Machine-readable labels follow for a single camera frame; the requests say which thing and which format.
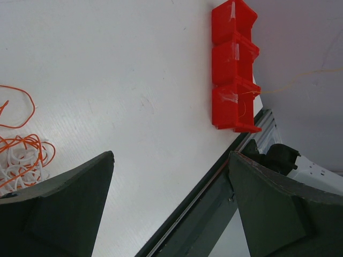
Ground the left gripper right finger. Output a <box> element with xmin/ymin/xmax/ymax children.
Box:
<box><xmin>228</xmin><ymin>152</ymin><xmax>342</xmax><ymax>256</ymax></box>

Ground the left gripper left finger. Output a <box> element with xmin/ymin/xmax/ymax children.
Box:
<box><xmin>1</xmin><ymin>151</ymin><xmax>115</xmax><ymax>256</ymax></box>

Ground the white thin cable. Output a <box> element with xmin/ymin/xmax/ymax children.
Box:
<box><xmin>0</xmin><ymin>135</ymin><xmax>51</xmax><ymax>198</ymax></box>

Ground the orange thin cable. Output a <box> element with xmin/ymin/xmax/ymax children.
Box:
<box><xmin>0</xmin><ymin>85</ymin><xmax>56</xmax><ymax>193</ymax></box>

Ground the yellow thin cable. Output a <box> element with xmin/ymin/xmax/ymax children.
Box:
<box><xmin>237</xmin><ymin>68</ymin><xmax>343</xmax><ymax>121</ymax></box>

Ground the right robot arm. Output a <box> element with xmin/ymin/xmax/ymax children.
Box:
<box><xmin>241</xmin><ymin>139</ymin><xmax>342</xmax><ymax>195</ymax></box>

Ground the red plastic compartment bin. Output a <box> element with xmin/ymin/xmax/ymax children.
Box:
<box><xmin>211</xmin><ymin>1</ymin><xmax>261</xmax><ymax>133</ymax></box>

